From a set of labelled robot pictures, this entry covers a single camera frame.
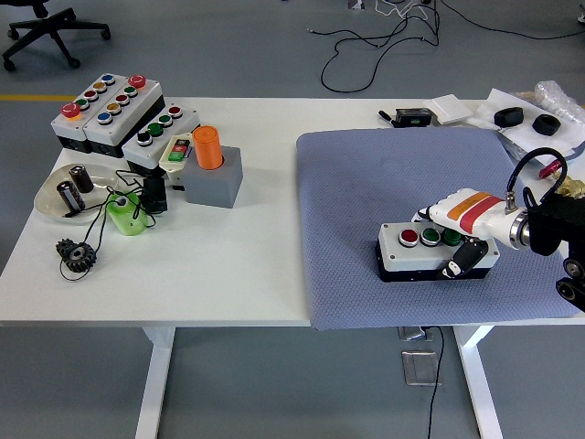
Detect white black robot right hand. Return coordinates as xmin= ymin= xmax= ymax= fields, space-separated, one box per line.
xmin=412 ymin=187 xmax=520 ymax=280

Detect grey four-button control box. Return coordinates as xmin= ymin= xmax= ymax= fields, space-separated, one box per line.
xmin=375 ymin=222 xmax=501 ymax=284
xmin=122 ymin=103 xmax=201 ymax=177

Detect grey five-button control box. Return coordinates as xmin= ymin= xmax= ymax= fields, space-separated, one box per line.
xmin=48 ymin=72 xmax=121 ymax=154
xmin=80 ymin=74 xmax=165 ymax=160

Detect clear plastic bag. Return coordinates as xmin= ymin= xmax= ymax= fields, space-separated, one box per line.
xmin=496 ymin=129 xmax=538 ymax=165

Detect white foam sheet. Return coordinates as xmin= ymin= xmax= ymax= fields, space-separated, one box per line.
xmin=465 ymin=87 xmax=585 ymax=166

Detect black device with green label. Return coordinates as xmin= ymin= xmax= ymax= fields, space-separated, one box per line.
xmin=393 ymin=107 xmax=432 ymax=128

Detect grey-blue textured mat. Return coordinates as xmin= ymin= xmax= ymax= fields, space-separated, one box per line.
xmin=295 ymin=126 xmax=582 ymax=331

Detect silver floor socket plate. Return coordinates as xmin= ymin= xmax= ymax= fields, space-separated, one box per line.
xmin=397 ymin=325 xmax=435 ymax=343
xmin=400 ymin=349 xmax=442 ymax=387

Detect clear bubble wrap bag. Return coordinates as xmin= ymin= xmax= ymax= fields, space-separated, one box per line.
xmin=533 ymin=80 xmax=585 ymax=123

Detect white table leg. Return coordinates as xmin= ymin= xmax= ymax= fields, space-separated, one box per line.
xmin=452 ymin=325 xmax=504 ymax=439
xmin=134 ymin=327 xmax=177 ymax=439

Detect grey block with hole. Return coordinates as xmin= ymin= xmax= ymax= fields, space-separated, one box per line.
xmin=181 ymin=145 xmax=243 ymax=209

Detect orange cylinder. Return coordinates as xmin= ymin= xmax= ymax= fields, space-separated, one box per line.
xmin=190 ymin=125 xmax=224 ymax=171

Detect small black adapter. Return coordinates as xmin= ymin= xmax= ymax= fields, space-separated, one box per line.
xmin=141 ymin=176 xmax=168 ymax=214

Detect green plastic cylinder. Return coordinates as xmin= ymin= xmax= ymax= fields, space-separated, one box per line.
xmin=105 ymin=191 xmax=150 ymax=237

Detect brown capacitor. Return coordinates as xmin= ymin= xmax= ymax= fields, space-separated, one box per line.
xmin=68 ymin=165 xmax=94 ymax=194

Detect black capacitor with grey stripe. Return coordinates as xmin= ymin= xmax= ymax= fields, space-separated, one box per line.
xmin=55 ymin=180 xmax=85 ymax=215

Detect black bevel gear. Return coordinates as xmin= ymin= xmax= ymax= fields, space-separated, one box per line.
xmin=54 ymin=238 xmax=99 ymax=274

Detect silver shallow dish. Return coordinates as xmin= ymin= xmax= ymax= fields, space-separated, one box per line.
xmin=33 ymin=163 xmax=120 ymax=225

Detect black office chair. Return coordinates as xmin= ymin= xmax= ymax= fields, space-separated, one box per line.
xmin=0 ymin=0 xmax=112 ymax=73

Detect black rubber ring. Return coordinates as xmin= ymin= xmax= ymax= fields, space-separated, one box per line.
xmin=531 ymin=113 xmax=560 ymax=136
xmin=492 ymin=106 xmax=526 ymax=128

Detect white square switch panel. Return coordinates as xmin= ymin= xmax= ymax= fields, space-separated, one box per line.
xmin=422 ymin=93 xmax=472 ymax=124

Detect brass valve with red handle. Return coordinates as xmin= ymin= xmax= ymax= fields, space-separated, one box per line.
xmin=537 ymin=158 xmax=585 ymax=200

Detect long black floor cable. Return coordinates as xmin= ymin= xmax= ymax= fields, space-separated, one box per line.
xmin=438 ymin=0 xmax=585 ymax=40

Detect black power cable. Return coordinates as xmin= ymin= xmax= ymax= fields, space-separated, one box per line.
xmin=427 ymin=325 xmax=445 ymax=439

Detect white floor cable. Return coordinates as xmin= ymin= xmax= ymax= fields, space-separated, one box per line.
xmin=374 ymin=0 xmax=429 ymax=19

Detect cream two-button switch box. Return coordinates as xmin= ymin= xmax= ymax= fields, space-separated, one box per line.
xmin=157 ymin=133 xmax=196 ymax=191

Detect thin black wire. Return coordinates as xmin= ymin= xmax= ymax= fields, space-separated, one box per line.
xmin=58 ymin=169 xmax=159 ymax=283

